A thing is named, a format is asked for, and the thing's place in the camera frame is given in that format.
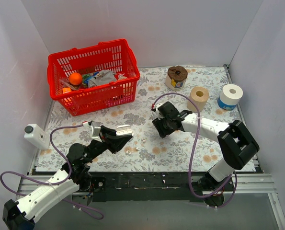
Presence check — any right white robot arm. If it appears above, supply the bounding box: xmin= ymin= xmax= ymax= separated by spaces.
xmin=151 ymin=102 xmax=260 ymax=191

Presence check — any brown topped paper roll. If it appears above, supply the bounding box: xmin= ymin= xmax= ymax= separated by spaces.
xmin=165 ymin=66 xmax=188 ymax=91

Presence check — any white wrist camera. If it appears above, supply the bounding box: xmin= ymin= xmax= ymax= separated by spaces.
xmin=82 ymin=121 xmax=102 ymax=142
xmin=151 ymin=103 xmax=163 ymax=119

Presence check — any red plastic shopping basket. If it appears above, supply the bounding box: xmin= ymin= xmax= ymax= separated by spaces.
xmin=47 ymin=39 xmax=140 ymax=116

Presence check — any white box with grey knob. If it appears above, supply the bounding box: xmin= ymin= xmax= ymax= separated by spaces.
xmin=24 ymin=124 xmax=50 ymax=150

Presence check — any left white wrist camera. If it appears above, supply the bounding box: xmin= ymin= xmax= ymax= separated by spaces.
xmin=82 ymin=121 xmax=102 ymax=142

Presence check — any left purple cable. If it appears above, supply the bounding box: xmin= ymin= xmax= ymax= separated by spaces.
xmin=0 ymin=123 xmax=104 ymax=220

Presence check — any white toilet roll blue wrap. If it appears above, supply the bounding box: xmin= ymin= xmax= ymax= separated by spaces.
xmin=217 ymin=84 xmax=243 ymax=111

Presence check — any orange fruit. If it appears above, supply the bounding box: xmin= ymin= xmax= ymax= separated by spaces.
xmin=68 ymin=72 xmax=82 ymax=86

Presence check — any grey crumpled snack bag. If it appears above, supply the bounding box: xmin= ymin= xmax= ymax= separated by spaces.
xmin=87 ymin=70 xmax=117 ymax=88

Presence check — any small orange box in basket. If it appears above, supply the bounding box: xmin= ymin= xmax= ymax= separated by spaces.
xmin=62 ymin=87 xmax=72 ymax=94

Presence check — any floral patterned table mat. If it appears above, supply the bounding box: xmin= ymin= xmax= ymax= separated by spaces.
xmin=35 ymin=66 xmax=241 ymax=173

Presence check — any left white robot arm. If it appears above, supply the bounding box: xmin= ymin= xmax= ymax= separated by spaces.
xmin=2 ymin=121 xmax=134 ymax=230

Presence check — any white oval earbud charging case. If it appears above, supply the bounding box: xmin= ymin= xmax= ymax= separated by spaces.
xmin=115 ymin=125 xmax=134 ymax=137

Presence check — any beige toilet paper roll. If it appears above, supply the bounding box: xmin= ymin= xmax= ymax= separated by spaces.
xmin=189 ymin=86 xmax=209 ymax=112

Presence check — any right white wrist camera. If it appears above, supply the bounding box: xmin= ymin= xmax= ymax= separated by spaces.
xmin=151 ymin=103 xmax=163 ymax=119

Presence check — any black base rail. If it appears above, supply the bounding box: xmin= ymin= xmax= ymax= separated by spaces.
xmin=63 ymin=172 xmax=226 ymax=203

